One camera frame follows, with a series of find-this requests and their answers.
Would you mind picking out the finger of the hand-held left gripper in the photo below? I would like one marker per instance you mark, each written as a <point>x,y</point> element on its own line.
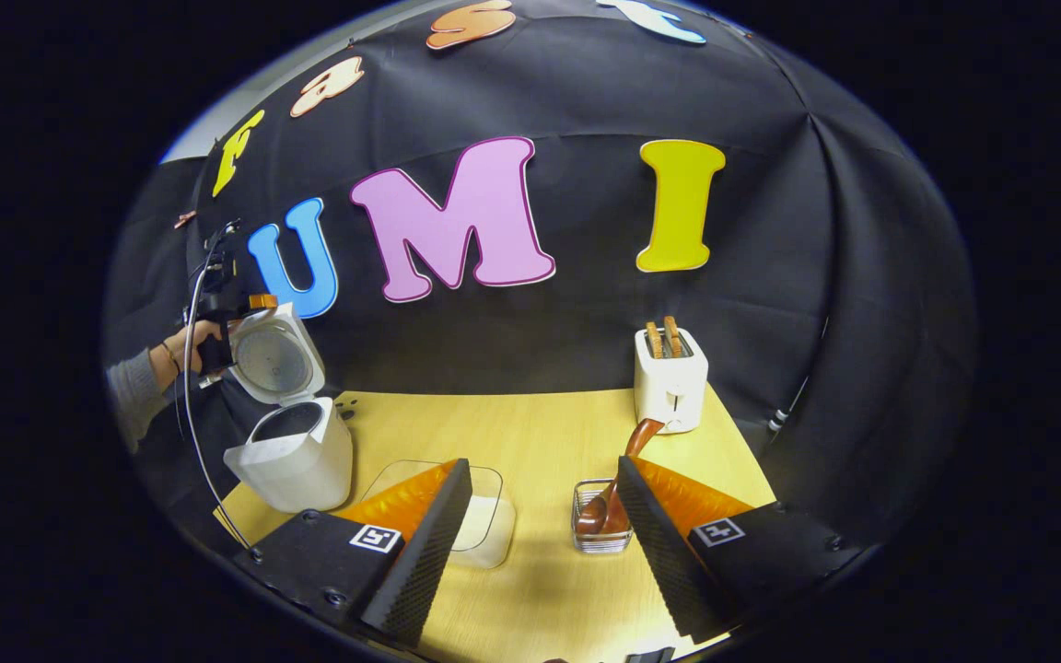
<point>263,302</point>

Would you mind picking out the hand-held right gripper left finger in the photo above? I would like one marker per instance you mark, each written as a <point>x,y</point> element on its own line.
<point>425,562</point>

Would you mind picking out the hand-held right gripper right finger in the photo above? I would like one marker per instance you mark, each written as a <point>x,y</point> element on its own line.
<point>659,562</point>

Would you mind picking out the brown wooden spoon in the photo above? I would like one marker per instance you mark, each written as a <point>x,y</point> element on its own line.
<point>600,516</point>

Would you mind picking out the white rice cooker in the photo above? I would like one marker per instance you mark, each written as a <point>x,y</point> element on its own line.
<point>296,460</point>

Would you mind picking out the white toaster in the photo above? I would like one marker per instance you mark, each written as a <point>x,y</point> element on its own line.
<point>670,391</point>

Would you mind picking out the brown toast slice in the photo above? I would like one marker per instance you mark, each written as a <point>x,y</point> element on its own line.
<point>673,337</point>
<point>654,341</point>

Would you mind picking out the black backdrop cloth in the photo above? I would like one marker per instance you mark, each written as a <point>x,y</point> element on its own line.
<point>586,350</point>

